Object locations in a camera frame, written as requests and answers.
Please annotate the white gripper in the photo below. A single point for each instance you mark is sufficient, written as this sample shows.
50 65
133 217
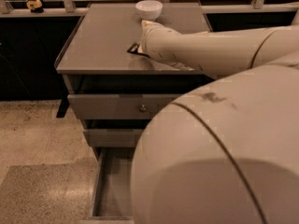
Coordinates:
156 43

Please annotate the black rxbar chocolate wrapper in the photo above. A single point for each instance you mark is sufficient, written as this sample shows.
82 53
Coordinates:
133 50

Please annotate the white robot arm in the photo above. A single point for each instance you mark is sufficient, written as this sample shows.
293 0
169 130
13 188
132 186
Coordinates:
227 152

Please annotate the grey drawer cabinet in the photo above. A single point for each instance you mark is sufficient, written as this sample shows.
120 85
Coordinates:
96 61

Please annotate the top grey drawer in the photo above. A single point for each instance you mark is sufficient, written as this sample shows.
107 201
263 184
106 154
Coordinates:
118 106

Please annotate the brass top drawer knob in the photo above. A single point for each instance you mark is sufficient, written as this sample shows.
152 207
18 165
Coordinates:
143 109

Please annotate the middle grey drawer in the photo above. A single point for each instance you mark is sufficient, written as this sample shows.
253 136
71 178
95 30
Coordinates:
112 137

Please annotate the bottom grey open drawer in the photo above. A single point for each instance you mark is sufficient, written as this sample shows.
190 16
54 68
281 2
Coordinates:
111 200

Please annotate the white ceramic bowl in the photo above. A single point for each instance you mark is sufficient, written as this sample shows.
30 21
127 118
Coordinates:
149 9

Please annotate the small yellow black object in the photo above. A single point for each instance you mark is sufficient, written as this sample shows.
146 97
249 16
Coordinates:
35 6

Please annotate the white slanted post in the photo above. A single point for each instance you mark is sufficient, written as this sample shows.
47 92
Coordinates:
295 20

